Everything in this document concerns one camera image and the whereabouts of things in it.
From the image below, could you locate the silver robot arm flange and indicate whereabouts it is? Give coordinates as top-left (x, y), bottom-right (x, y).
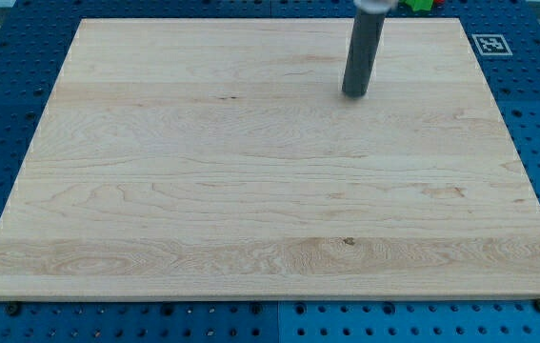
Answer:
top-left (353, 0), bottom-right (399, 14)

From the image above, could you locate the light wooden board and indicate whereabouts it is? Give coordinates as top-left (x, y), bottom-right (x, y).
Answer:
top-left (0, 18), bottom-right (540, 302)

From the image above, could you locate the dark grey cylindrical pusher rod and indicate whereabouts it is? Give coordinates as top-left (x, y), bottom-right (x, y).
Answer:
top-left (342, 10), bottom-right (386, 98)

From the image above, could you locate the green block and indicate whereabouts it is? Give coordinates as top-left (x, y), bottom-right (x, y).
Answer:
top-left (402, 0), bottom-right (434, 11)

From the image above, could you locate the white fiducial marker tag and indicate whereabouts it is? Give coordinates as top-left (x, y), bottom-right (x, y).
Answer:
top-left (471, 33), bottom-right (512, 56)

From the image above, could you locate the black bolt front left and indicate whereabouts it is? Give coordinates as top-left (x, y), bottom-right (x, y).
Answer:
top-left (4, 302), bottom-right (21, 316)

